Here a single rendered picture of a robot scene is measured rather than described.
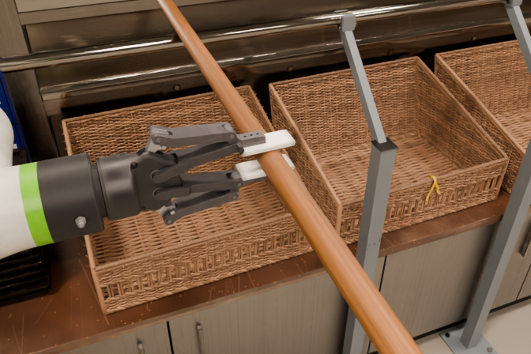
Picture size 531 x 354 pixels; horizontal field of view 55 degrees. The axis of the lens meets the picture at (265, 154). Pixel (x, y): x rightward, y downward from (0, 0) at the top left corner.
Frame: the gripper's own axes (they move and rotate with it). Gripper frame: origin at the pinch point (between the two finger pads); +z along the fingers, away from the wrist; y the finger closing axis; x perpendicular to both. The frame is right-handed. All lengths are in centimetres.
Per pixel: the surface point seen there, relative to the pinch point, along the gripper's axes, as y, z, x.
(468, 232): 66, 75, -31
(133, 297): 59, -19, -36
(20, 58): 2, -30, -49
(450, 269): 80, 72, -31
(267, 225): 48, 15, -36
